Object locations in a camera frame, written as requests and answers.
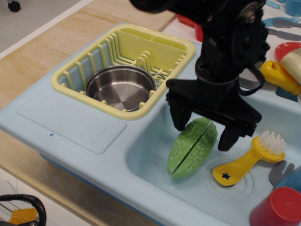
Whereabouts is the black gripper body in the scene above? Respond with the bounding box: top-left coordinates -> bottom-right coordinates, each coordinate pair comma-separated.
166,79 -> 262,137

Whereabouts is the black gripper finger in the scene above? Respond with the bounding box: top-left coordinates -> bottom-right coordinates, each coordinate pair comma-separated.
169,100 -> 193,131
218,126 -> 242,151

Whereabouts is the green bumpy toy squash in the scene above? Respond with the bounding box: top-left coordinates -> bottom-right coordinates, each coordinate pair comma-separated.
167,117 -> 218,178

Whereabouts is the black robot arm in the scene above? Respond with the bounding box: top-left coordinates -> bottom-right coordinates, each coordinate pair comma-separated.
132,0 -> 269,151

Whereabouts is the stainless steel pot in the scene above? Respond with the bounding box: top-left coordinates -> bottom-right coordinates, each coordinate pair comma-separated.
85,65 -> 165,112

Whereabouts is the grey toy faucet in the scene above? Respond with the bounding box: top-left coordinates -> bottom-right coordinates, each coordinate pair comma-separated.
239,66 -> 265,90

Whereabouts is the yellow dish brush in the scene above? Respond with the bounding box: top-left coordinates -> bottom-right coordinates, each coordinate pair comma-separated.
213,130 -> 286,186

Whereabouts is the pale yellow dish rack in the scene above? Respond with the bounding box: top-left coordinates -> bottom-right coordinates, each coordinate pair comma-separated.
51,24 -> 196,120

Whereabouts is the grey toy fork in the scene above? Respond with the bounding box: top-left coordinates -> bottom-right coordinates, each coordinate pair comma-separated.
269,160 -> 295,187

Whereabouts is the red cup upright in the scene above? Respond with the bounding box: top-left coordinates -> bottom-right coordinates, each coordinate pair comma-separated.
195,24 -> 204,42

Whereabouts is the light blue toy sink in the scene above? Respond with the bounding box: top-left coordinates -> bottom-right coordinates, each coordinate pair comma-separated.
0,23 -> 301,226

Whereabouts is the blue cup front right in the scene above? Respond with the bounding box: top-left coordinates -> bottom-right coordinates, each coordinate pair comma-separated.
275,167 -> 301,193

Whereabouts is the red cup lying down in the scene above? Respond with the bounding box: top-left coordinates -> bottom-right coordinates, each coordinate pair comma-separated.
177,14 -> 195,28

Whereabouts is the red toy plate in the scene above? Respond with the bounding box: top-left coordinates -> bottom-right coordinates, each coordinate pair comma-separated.
275,42 -> 301,62

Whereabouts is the red cup front right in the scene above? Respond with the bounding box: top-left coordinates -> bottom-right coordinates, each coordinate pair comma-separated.
249,187 -> 301,226

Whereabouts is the blue toy utensil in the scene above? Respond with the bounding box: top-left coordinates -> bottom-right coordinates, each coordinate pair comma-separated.
262,16 -> 301,27

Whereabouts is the grey toy knife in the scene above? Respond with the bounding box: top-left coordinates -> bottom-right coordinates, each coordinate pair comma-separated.
267,28 -> 301,41

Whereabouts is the grey toy spatula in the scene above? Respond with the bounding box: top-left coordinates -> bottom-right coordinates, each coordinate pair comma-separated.
273,18 -> 301,28

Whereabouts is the blue toy cup back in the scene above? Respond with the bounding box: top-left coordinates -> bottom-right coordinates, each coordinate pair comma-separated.
285,0 -> 301,16

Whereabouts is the yellow tape piece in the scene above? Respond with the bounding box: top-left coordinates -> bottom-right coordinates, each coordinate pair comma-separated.
8,208 -> 38,225

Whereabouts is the black caster wheel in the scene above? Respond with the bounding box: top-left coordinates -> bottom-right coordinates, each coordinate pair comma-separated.
7,0 -> 21,12

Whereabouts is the black cable loop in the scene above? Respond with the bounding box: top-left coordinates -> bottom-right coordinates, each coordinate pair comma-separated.
0,194 -> 47,226

